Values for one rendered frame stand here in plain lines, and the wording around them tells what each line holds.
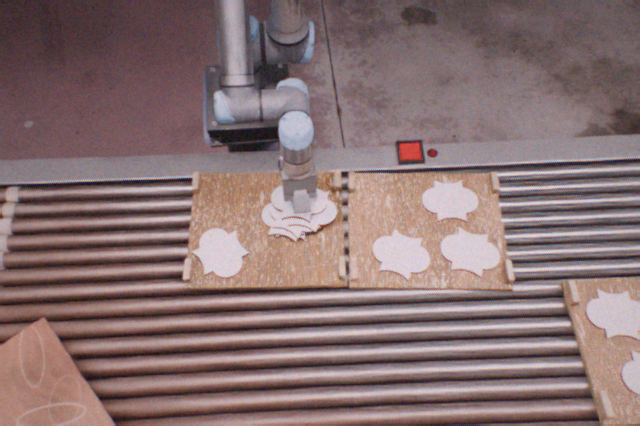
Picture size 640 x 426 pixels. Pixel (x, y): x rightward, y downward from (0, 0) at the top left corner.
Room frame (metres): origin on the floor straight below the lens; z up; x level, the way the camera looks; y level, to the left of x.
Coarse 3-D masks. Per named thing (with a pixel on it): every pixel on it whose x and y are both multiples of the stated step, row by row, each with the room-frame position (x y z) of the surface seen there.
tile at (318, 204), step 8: (272, 192) 0.89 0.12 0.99; (280, 192) 0.89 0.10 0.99; (320, 192) 0.89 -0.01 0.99; (272, 200) 0.86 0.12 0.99; (280, 200) 0.86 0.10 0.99; (312, 200) 0.86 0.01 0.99; (320, 200) 0.86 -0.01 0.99; (280, 208) 0.84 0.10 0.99; (288, 208) 0.84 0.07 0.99; (312, 208) 0.84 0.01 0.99; (320, 208) 0.84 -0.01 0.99; (288, 216) 0.82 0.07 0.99; (296, 216) 0.82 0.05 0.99; (304, 216) 0.81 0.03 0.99
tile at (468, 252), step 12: (444, 240) 0.77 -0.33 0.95; (456, 240) 0.77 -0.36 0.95; (468, 240) 0.77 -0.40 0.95; (480, 240) 0.77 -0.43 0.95; (444, 252) 0.73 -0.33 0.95; (456, 252) 0.73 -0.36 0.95; (468, 252) 0.73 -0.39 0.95; (480, 252) 0.73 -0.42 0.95; (492, 252) 0.73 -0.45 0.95; (456, 264) 0.70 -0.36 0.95; (468, 264) 0.70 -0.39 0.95; (480, 264) 0.70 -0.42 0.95; (492, 264) 0.70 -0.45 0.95; (480, 276) 0.67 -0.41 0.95
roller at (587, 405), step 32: (224, 416) 0.33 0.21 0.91; (256, 416) 0.33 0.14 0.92; (288, 416) 0.33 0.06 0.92; (320, 416) 0.33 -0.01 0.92; (352, 416) 0.33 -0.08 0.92; (384, 416) 0.33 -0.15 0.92; (416, 416) 0.33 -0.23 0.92; (448, 416) 0.33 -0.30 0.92; (480, 416) 0.33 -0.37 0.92; (512, 416) 0.33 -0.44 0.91; (544, 416) 0.33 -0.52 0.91; (576, 416) 0.34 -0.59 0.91
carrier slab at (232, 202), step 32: (224, 192) 0.92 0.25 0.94; (256, 192) 0.92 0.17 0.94; (192, 224) 0.82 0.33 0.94; (224, 224) 0.82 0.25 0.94; (256, 224) 0.82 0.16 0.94; (192, 256) 0.73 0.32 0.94; (256, 256) 0.73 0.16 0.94; (288, 256) 0.73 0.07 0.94; (320, 256) 0.73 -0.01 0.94; (192, 288) 0.64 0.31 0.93; (224, 288) 0.64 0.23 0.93; (256, 288) 0.64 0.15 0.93
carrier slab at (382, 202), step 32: (384, 192) 0.92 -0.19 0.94; (416, 192) 0.92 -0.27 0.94; (480, 192) 0.92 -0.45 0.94; (352, 224) 0.82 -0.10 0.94; (384, 224) 0.82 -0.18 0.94; (416, 224) 0.82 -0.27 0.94; (448, 224) 0.82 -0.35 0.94; (480, 224) 0.82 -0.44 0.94; (352, 256) 0.73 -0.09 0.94; (352, 288) 0.64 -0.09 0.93; (384, 288) 0.64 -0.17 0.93; (416, 288) 0.64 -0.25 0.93; (448, 288) 0.64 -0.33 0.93; (480, 288) 0.64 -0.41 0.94; (512, 288) 0.64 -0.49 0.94
